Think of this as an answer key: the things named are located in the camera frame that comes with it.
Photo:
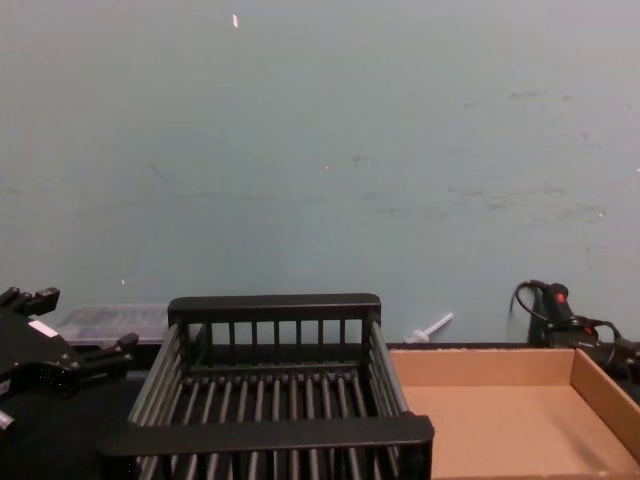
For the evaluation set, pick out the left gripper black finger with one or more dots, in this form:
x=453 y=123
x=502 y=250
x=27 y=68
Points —
x=107 y=355
x=37 y=300

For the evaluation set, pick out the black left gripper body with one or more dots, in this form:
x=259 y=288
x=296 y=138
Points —
x=35 y=355

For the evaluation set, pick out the clear plastic case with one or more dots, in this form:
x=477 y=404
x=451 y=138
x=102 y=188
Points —
x=115 y=322

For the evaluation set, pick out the black rack with steel bars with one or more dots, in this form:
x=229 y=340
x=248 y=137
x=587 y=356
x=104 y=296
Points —
x=270 y=440

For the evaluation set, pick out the small white plastic piece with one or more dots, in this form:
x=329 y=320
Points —
x=432 y=325

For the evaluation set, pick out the shallow brown cardboard tray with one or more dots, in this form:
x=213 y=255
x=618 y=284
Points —
x=500 y=425

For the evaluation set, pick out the plain pale wall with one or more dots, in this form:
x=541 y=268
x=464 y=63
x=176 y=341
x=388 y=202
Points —
x=320 y=150

